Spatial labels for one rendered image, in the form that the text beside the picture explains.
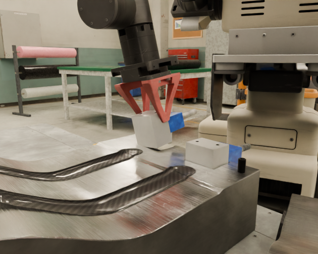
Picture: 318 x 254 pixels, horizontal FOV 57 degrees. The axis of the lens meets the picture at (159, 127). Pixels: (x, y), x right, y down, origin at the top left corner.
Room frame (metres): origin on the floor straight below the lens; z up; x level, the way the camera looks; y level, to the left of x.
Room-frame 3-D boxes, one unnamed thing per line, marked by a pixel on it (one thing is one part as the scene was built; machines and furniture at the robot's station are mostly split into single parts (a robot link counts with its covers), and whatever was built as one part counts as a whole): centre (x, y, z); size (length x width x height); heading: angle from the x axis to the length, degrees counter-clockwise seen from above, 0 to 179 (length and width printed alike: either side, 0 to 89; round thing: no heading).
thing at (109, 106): (4.57, 0.43, 0.51); 2.40 x 1.13 x 1.02; 50
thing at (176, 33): (7.21, -0.65, 1.80); 0.90 x 0.03 x 0.60; 46
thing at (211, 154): (0.43, -0.10, 0.89); 0.13 x 0.05 x 0.05; 132
